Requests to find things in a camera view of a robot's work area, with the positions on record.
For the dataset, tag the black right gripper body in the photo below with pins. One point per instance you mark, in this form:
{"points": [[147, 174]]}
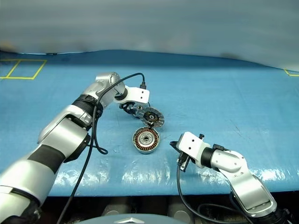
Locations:
{"points": [[184, 161]]}

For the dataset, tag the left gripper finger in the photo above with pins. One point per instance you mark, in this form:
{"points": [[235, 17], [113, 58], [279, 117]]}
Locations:
{"points": [[139, 116]]}

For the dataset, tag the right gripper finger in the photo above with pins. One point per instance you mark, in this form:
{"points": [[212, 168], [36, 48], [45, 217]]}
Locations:
{"points": [[175, 145]]}

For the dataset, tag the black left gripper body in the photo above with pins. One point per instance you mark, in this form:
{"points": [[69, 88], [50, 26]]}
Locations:
{"points": [[129, 109]]}

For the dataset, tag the grey disc with black hub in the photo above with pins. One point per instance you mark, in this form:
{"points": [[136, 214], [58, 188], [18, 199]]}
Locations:
{"points": [[157, 117]]}

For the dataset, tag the motor stator with copper windings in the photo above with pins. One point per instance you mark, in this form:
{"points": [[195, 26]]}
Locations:
{"points": [[146, 140]]}

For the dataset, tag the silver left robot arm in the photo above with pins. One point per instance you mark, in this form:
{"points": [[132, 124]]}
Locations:
{"points": [[58, 133]]}

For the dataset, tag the dark rounded shape under table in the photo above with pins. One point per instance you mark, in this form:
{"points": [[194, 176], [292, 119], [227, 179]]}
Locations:
{"points": [[180, 210], [113, 210]]}

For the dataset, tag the blue table cover sheet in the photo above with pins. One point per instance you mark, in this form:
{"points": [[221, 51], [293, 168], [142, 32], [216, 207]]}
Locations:
{"points": [[210, 93]]}

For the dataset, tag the grey robot torso shell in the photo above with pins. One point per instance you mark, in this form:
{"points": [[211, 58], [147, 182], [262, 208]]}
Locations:
{"points": [[130, 220]]}

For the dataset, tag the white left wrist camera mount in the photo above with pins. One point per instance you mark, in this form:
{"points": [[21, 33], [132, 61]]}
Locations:
{"points": [[137, 94]]}

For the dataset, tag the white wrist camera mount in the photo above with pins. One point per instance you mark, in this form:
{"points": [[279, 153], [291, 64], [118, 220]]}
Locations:
{"points": [[137, 94], [192, 144]]}

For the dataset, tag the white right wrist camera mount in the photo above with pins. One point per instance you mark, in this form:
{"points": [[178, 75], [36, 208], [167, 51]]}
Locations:
{"points": [[192, 144]]}

